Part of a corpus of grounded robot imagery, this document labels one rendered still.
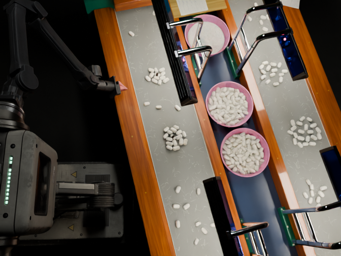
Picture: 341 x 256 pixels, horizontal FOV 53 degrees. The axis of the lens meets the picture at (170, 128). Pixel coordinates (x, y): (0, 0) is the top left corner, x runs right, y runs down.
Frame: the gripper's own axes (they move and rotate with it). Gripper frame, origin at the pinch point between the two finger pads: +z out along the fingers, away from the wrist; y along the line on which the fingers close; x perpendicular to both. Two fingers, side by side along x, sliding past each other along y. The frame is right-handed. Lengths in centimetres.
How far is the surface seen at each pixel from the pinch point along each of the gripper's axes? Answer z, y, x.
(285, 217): 58, -84, -36
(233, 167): 42, -53, -24
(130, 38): 12.1, 33.2, -0.4
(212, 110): 40.3, -18.7, -22.3
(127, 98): 3.4, -3.3, 4.1
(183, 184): 20, -55, -6
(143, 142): 6.5, -29.5, 2.2
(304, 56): 84, 1, -66
